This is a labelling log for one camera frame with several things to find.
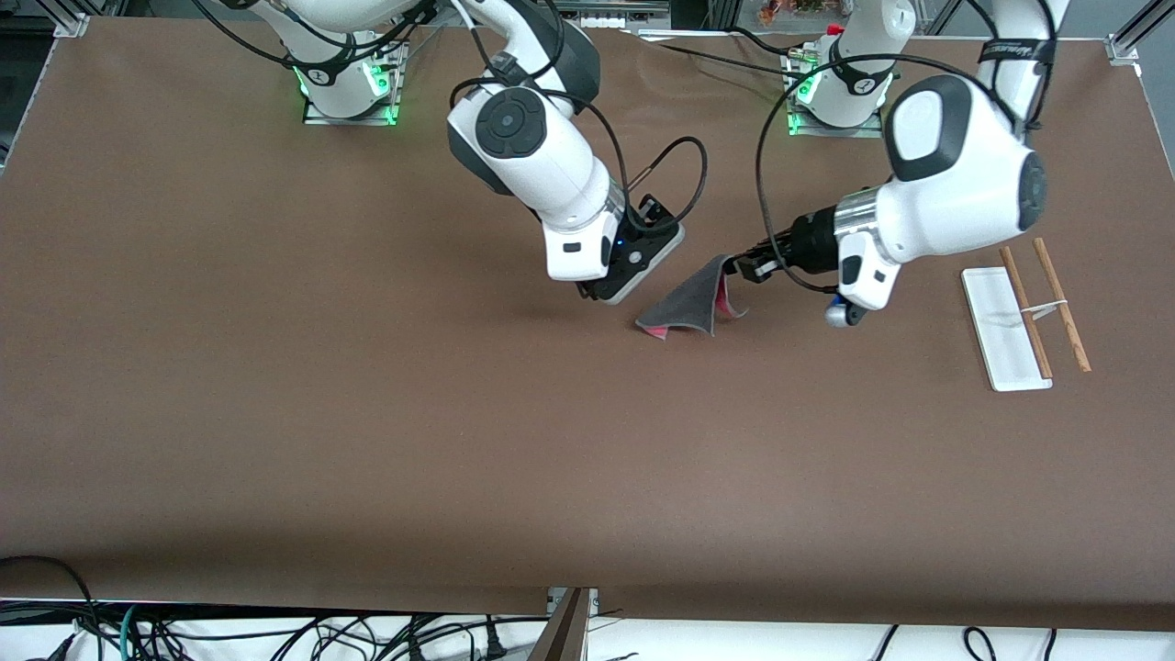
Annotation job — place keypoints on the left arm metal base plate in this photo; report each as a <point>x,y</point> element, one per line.
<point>831,128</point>

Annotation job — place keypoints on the pink and grey microfibre towel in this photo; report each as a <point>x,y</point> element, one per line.
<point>688,308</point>

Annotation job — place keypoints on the aluminium frame profile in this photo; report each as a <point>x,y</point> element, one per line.
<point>72,16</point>
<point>1138,28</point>

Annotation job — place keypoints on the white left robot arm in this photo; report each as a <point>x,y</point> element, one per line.
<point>964,193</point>

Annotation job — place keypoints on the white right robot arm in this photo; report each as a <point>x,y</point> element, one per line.
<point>542,147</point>

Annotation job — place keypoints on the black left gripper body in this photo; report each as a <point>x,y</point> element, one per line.
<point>810,242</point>

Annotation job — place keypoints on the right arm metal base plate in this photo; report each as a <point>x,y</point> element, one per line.
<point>353,112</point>

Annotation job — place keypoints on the metal table bracket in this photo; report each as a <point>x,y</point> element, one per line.
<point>592,601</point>

